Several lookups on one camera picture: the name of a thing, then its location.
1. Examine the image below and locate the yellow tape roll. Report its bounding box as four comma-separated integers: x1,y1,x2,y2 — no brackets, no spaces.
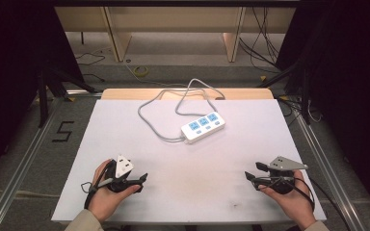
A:
132,64,149,78

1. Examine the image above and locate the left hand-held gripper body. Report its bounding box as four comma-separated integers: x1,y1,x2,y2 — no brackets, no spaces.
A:
104,154,136,193

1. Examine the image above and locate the black floor cable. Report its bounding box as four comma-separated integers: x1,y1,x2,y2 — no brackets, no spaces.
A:
74,51,107,83

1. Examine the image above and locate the light wooden table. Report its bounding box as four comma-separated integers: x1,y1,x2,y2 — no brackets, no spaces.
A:
100,88,275,101

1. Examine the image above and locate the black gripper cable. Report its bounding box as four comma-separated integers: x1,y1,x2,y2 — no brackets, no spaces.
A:
80,159,118,211
292,176,352,231

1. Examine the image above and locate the black curtain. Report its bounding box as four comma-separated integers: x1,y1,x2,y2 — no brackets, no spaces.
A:
275,0,370,223
0,0,85,188

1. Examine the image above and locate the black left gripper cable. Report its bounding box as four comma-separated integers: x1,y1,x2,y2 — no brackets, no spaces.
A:
80,159,118,211

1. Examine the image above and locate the person's right hand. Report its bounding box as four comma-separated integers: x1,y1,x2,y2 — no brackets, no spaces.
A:
257,169,318,231

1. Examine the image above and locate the beige wooden desk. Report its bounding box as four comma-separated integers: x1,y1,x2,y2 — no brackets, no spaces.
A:
54,6,297,64

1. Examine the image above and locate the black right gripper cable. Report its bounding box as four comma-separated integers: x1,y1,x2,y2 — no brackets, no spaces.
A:
292,176,352,231

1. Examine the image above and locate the metal floor rail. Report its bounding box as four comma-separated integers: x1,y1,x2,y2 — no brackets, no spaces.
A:
0,95,63,231
292,108,368,231

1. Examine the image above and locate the white table board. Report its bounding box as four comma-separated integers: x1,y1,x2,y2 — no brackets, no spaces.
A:
50,98,328,223

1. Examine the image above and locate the black metal stand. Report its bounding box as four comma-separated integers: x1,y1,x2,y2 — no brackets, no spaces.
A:
36,59,99,130
255,60,313,126

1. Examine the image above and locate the white power strip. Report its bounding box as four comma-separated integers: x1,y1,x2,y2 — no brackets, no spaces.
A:
180,111,226,145

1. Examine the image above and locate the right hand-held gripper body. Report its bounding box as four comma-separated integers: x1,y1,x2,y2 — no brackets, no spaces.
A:
259,156,309,195

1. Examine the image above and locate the person's left hand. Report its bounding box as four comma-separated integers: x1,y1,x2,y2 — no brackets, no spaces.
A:
88,159,142,223

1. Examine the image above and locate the bundle of black cables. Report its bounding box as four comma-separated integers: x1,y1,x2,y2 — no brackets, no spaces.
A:
238,7,281,71

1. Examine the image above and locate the grey power strip cable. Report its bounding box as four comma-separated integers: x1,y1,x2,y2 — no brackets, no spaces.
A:
137,77,226,143

